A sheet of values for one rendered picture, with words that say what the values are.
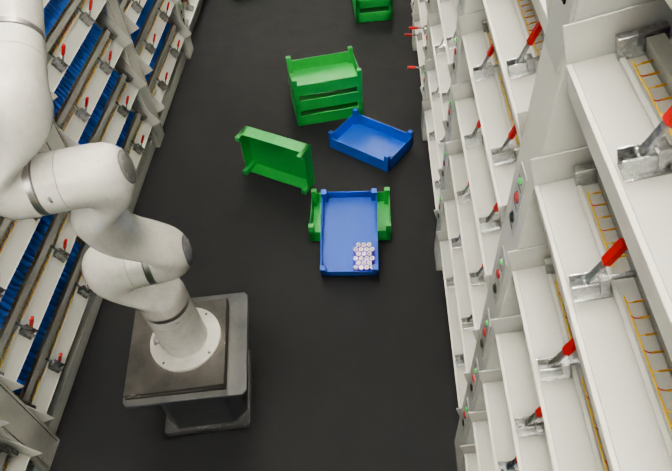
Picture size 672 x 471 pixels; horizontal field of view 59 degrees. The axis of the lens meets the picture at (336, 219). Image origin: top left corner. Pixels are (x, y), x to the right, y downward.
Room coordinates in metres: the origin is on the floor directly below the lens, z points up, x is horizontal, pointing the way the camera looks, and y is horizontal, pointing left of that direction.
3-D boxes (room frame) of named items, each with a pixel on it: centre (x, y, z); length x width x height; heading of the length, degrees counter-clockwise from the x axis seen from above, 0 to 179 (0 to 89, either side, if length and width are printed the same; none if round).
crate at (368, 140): (1.95, -0.18, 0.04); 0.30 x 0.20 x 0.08; 50
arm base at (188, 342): (0.87, 0.43, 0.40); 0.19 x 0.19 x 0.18
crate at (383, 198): (1.53, -0.06, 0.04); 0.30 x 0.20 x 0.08; 85
